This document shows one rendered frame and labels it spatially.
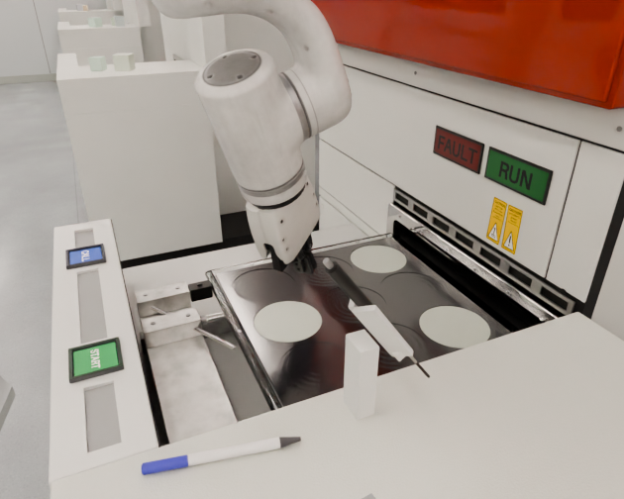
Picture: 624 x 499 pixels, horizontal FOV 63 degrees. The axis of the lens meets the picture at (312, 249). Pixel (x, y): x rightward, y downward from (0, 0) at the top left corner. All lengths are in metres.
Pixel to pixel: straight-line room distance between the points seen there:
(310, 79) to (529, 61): 0.27
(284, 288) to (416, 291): 0.21
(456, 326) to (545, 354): 0.16
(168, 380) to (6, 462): 1.30
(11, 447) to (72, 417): 1.44
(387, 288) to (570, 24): 0.44
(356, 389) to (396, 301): 0.33
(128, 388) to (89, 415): 0.04
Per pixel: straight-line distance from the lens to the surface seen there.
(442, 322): 0.77
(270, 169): 0.56
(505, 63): 0.70
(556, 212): 0.73
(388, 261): 0.90
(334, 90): 0.55
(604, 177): 0.68
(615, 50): 0.61
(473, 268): 0.85
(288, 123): 0.54
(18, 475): 1.91
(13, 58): 8.56
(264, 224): 0.62
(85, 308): 0.74
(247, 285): 0.83
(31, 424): 2.06
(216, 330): 0.86
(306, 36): 0.54
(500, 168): 0.79
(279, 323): 0.74
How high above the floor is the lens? 1.34
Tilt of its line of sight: 29 degrees down
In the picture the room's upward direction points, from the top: straight up
